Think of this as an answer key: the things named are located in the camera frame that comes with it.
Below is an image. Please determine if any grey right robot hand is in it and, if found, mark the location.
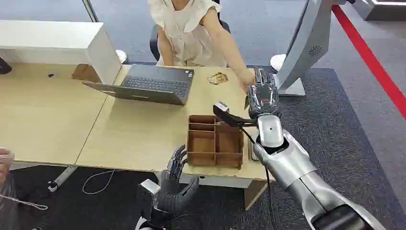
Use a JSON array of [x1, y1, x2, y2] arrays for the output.
[[246, 67, 281, 120]]

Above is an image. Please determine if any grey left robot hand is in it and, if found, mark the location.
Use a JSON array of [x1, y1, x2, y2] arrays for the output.
[[156, 144, 200, 214]]

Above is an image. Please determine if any person's hand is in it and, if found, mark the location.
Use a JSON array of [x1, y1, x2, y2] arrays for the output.
[[237, 68, 256, 93]]

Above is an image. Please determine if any printed card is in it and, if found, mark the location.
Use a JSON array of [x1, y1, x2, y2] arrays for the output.
[[207, 71, 229, 86]]

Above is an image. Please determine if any silver kiosk stand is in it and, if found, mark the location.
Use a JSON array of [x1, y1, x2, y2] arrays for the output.
[[269, 0, 338, 97]]

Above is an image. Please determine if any wooden compartment box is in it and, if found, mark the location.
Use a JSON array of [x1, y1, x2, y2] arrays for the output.
[[186, 115, 245, 169]]

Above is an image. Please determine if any grey laptop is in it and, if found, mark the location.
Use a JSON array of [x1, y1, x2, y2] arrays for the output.
[[82, 64, 195, 106]]

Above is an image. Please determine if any white desk leg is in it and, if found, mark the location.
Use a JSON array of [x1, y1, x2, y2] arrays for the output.
[[47, 165, 79, 193]]

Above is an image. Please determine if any red floor tape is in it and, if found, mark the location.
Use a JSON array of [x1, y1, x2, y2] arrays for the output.
[[331, 4, 406, 122]]

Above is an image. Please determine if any white round base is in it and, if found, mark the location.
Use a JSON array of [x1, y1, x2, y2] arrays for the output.
[[115, 49, 128, 65]]

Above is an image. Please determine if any white platform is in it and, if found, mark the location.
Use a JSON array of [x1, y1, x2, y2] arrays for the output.
[[351, 0, 406, 22]]

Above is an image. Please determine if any brown cardboard box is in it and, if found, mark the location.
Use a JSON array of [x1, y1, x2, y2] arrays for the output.
[[71, 63, 101, 83]]

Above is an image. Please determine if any person at desk side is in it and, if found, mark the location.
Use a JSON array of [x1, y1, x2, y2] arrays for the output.
[[0, 147, 20, 230]]

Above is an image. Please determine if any white desk partition box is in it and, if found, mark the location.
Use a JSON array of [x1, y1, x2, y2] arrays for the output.
[[0, 19, 123, 86]]

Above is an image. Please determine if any black object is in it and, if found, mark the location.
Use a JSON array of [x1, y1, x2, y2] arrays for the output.
[[0, 57, 13, 76]]

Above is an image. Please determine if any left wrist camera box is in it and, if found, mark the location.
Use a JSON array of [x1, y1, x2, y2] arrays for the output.
[[136, 179, 161, 221]]

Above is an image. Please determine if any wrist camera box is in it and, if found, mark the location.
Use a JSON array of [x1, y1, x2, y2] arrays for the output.
[[136, 179, 161, 221], [213, 101, 258, 128]]

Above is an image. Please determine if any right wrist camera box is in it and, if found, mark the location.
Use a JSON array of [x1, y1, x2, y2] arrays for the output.
[[213, 101, 258, 128]]

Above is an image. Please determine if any white cable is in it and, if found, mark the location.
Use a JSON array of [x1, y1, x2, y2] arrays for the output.
[[81, 169, 125, 195]]

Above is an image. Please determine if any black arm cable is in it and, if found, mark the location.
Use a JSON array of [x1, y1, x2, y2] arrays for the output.
[[238, 126, 275, 230]]

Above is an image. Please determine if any white cord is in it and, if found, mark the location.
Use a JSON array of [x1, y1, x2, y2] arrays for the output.
[[0, 193, 49, 211]]

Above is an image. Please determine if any grey partition post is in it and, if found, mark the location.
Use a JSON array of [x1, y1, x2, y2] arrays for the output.
[[81, 0, 100, 23]]

